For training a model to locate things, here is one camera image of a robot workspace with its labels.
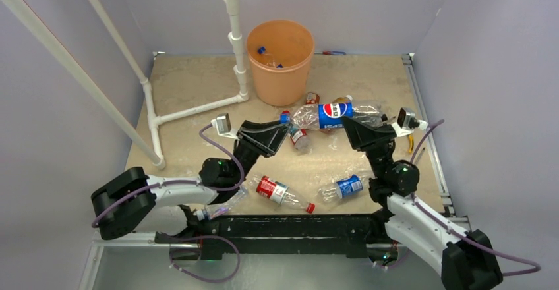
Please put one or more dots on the orange plastic bin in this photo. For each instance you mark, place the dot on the orange plastic bin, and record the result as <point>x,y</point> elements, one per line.
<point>293,46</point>

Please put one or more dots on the yellow handled pliers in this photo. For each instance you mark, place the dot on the yellow handled pliers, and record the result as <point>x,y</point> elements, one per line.
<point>411,142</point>

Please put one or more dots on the white PVC pipe frame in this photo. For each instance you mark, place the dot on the white PVC pipe frame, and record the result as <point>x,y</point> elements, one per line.
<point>39,29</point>

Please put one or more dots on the large Pepsi bottle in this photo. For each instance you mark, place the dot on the large Pepsi bottle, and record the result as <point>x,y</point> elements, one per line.
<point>329,115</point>

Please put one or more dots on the small red cap bottle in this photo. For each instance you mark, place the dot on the small red cap bottle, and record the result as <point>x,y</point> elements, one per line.
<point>312,98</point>

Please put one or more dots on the yellow tea bottle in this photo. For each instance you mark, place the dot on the yellow tea bottle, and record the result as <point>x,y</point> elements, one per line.
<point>343,99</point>

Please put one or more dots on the small blue label bottle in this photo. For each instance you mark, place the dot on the small blue label bottle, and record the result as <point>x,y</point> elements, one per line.
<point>344,188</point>

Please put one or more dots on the crushed clear bottle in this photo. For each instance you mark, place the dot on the crushed clear bottle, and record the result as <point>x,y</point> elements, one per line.
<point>213,211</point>

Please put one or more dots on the red label cola bottle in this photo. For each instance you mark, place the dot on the red label cola bottle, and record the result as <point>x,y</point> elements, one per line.
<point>281,193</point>

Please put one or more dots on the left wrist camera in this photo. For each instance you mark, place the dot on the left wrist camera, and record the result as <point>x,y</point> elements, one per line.
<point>222,124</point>

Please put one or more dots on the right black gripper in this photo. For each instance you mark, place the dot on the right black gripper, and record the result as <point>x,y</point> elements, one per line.
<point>364,140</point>

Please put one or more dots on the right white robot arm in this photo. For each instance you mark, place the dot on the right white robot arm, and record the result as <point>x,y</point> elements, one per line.
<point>463,259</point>

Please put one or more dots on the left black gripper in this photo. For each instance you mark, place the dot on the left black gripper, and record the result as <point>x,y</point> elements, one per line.
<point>264,139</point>

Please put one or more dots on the metal side rail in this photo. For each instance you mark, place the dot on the metal side rail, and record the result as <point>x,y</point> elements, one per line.
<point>432,187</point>

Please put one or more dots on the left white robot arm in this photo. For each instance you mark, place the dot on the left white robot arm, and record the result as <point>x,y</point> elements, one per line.
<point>122,204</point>

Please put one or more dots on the blue label water bottle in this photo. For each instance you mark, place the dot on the blue label water bottle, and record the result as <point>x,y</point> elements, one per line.
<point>267,58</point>

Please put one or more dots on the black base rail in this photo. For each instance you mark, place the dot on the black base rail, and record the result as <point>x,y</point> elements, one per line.
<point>351,235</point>

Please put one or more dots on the small red label bottle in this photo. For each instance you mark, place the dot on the small red label bottle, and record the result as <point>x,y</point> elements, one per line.
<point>300,139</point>

